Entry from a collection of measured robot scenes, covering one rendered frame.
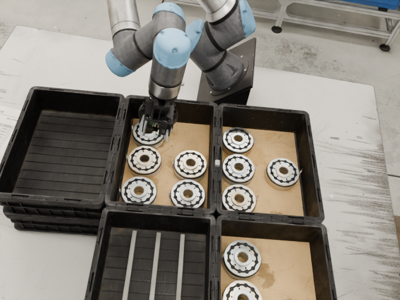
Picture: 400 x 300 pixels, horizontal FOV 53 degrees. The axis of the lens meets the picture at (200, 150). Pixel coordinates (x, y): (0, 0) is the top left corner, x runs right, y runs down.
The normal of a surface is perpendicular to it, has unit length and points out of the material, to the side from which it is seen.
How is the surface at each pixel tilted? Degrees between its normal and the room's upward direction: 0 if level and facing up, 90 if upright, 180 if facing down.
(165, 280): 0
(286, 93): 0
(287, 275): 0
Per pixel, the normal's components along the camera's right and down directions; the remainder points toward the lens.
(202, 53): -0.03, 0.76
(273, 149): 0.09, -0.57
